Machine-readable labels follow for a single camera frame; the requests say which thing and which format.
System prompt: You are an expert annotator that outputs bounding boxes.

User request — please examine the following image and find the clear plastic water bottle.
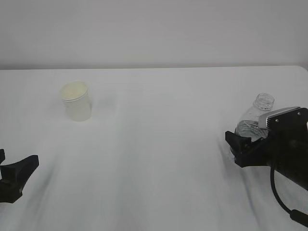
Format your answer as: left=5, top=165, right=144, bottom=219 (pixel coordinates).
left=230, top=93, right=276, bottom=161

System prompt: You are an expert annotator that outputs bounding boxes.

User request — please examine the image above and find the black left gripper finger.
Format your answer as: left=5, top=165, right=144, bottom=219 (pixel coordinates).
left=0, top=155, right=39, bottom=204
left=0, top=149, right=5, bottom=164

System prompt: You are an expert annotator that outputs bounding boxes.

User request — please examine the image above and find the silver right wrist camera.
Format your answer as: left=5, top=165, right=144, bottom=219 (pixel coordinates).
left=258, top=106, right=308, bottom=131

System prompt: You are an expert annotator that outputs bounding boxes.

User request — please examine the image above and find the black right camera cable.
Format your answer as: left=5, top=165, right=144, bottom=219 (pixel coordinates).
left=269, top=144, right=308, bottom=228

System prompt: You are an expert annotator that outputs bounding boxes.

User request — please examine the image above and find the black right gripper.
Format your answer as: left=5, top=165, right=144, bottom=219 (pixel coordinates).
left=225, top=113, right=308, bottom=191

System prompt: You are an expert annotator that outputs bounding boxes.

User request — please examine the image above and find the white paper cup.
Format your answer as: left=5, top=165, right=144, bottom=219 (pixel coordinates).
left=60, top=80, right=91, bottom=122

